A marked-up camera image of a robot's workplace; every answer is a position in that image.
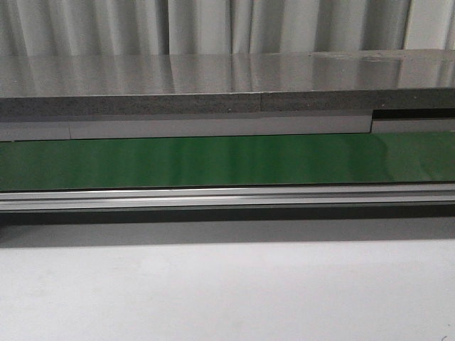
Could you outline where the aluminium conveyor frame rail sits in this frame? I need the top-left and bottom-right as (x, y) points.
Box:
(1, 183), (454, 212)

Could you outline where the grey stone countertop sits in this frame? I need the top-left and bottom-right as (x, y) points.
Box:
(1, 50), (454, 121)

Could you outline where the white pleated curtain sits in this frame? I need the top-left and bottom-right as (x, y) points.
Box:
(1, 1), (454, 56)

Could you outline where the green conveyor belt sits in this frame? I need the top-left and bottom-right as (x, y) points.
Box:
(1, 132), (454, 191)

